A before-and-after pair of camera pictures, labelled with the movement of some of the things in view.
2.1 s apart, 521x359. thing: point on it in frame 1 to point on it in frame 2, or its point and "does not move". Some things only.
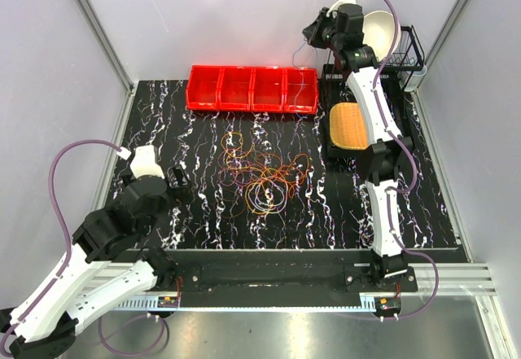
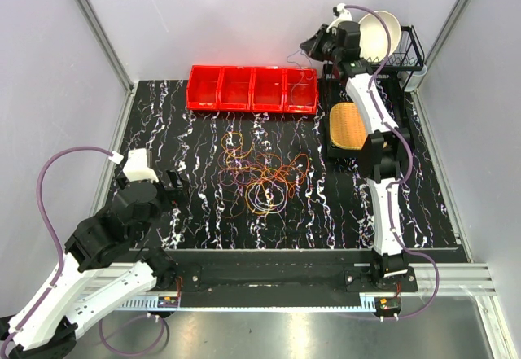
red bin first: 202,87 does not move
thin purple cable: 301,85 to 311,67
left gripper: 181,194 does not move
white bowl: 378,32 does not move
